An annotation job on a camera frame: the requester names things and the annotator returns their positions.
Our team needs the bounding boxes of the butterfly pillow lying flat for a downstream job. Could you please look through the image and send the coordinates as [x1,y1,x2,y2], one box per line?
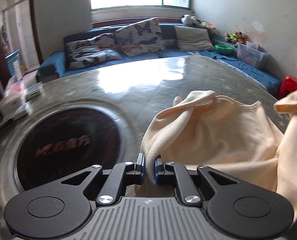
[65,33,122,70]

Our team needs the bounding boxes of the cream knit garment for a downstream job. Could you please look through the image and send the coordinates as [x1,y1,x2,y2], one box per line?
[135,90,297,217]

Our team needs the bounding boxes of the colourful plush toys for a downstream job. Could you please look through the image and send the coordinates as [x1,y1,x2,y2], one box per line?
[225,31,246,44]

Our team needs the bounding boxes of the grey quilted star tablecloth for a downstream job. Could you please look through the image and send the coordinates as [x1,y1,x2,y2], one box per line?
[0,56,289,239]

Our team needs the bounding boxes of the black white plush toy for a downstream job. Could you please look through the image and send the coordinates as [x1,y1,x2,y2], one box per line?
[181,14,200,26]

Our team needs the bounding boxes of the green bowl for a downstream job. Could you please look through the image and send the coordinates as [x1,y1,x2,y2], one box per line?
[214,44,234,55]

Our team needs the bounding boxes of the red plastic stool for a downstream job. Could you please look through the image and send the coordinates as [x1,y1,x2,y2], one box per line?
[276,76,297,99]

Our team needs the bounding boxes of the butterfly pillow standing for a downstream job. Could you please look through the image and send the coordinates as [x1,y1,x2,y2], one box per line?
[114,18,166,56]

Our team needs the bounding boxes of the clear plastic storage box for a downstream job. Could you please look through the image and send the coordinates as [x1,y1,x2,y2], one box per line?
[237,43,268,69]

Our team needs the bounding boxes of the small green packet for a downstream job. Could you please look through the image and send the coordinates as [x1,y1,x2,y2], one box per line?
[24,82,44,102]

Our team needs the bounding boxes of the white pink box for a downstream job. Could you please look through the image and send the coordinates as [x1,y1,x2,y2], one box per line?
[0,76,25,115]

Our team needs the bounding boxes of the blue white carton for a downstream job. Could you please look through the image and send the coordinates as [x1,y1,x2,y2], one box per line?
[5,50,24,82]

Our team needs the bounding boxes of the round black induction cooktop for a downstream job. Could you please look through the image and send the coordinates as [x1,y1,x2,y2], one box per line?
[17,108,122,190]

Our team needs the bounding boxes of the plain grey cushion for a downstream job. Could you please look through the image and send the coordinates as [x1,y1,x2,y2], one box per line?
[174,26,215,51]

